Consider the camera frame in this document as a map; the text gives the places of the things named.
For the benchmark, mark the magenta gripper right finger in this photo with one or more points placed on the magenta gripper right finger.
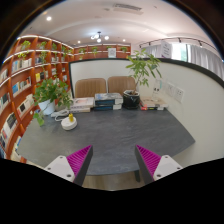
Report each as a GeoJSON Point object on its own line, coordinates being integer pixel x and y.
{"type": "Point", "coordinates": [154, 167]}

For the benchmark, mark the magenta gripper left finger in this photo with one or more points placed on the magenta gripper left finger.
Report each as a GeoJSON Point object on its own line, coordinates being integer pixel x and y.
{"type": "Point", "coordinates": [73, 167]}

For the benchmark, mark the round white charger base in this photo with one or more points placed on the round white charger base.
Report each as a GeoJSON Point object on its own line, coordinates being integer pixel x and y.
{"type": "Point", "coordinates": [68, 124]}

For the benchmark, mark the small yellow device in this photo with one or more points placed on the small yellow device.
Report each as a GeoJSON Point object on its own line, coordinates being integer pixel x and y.
{"type": "Point", "coordinates": [71, 117]}

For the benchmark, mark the book stack right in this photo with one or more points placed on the book stack right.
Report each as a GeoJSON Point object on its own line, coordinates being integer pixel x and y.
{"type": "Point", "coordinates": [147, 103]}

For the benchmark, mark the white book stack left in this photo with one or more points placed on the white book stack left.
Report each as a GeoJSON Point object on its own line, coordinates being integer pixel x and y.
{"type": "Point", "coordinates": [82, 104]}

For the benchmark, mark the white bottle on books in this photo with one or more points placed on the white bottle on books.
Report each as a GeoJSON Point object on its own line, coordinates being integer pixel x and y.
{"type": "Point", "coordinates": [156, 90]}

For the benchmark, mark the dark book stack centre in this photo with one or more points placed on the dark book stack centre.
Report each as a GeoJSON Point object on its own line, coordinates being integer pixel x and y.
{"type": "Point", "coordinates": [108, 101]}

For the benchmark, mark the pothos plant in white pot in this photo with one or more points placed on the pothos plant in white pot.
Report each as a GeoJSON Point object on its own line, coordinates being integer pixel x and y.
{"type": "Point", "coordinates": [47, 92]}

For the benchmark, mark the left tan chair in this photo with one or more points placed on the left tan chair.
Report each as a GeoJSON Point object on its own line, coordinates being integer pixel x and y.
{"type": "Point", "coordinates": [89, 87]}

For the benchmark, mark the tan chair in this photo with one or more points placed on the tan chair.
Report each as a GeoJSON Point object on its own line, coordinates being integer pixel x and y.
{"type": "Point", "coordinates": [118, 84]}
{"type": "Point", "coordinates": [89, 87]}

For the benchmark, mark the right tan chair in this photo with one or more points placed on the right tan chair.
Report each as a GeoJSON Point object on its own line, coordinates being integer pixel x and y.
{"type": "Point", "coordinates": [118, 84]}

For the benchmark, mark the tall plant in black pot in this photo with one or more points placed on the tall plant in black pot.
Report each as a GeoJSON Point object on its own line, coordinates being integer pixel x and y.
{"type": "Point", "coordinates": [142, 66]}

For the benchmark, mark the orange wooden bookshelf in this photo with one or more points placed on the orange wooden bookshelf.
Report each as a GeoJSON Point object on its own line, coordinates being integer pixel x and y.
{"type": "Point", "coordinates": [31, 59]}

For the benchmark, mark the grey window curtain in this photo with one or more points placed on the grey window curtain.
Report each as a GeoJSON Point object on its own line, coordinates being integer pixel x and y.
{"type": "Point", "coordinates": [191, 54]}

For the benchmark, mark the ceiling lamp cluster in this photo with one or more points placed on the ceiling lamp cluster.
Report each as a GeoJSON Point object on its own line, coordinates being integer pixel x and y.
{"type": "Point", "coordinates": [99, 37]}

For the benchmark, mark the white wall socket panel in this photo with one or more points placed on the white wall socket panel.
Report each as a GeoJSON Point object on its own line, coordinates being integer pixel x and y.
{"type": "Point", "coordinates": [175, 92]}

